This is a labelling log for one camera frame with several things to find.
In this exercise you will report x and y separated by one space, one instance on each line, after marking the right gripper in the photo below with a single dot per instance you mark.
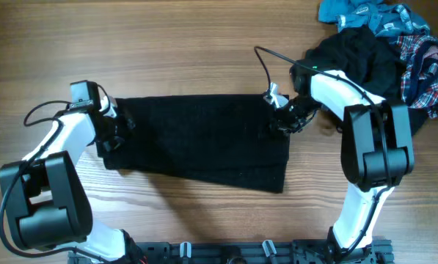
287 119

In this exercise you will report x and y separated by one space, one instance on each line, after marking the black knit sweater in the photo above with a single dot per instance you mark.
224 139

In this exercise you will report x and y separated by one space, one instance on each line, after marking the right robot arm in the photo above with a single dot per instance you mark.
376 152

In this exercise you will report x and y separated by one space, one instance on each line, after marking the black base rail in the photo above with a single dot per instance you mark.
295 252

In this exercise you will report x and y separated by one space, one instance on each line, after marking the black garment underneath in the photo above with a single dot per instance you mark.
369 61

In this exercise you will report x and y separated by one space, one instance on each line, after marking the blue patterned garment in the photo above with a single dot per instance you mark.
383 19

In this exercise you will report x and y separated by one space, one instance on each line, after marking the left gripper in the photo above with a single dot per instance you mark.
129 129

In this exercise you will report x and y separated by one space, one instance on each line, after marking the red plaid shirt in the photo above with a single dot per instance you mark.
419 83

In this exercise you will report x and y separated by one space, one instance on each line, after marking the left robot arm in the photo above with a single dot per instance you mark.
44 208

